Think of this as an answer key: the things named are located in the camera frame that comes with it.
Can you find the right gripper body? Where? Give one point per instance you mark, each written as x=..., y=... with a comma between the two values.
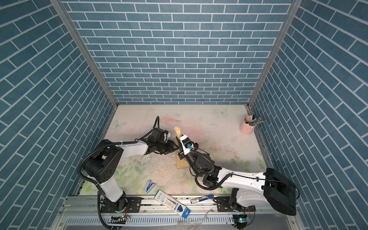
x=194, y=161

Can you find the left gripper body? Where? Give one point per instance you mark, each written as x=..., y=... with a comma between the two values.
x=162, y=146

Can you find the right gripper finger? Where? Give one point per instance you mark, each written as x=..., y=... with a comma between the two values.
x=181, y=156
x=180, y=146

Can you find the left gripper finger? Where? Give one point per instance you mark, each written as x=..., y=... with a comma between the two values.
x=170, y=151
x=172, y=145

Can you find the wooden plank with nails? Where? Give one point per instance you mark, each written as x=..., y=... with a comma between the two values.
x=180, y=164

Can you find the wooden claw hammer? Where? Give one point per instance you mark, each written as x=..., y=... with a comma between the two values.
x=178, y=132

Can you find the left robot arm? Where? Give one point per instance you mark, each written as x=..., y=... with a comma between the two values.
x=99, y=166

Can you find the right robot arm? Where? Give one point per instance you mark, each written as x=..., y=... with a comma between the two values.
x=269, y=188

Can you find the blue white marker pen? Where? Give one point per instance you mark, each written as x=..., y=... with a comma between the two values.
x=201, y=198

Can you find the blue stapler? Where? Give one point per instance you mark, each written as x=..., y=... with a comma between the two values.
x=149, y=186

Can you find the white blue toothpaste box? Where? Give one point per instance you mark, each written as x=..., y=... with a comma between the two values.
x=172, y=204

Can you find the pink cup with tools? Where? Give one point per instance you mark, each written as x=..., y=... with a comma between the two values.
x=249, y=124

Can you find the clear plastic wrapper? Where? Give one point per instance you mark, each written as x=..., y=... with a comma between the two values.
x=194, y=224

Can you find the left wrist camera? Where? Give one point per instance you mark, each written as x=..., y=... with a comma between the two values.
x=166, y=136

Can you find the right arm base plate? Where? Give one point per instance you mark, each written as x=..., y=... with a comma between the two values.
x=228, y=204

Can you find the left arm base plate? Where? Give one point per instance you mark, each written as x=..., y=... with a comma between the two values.
x=125, y=204

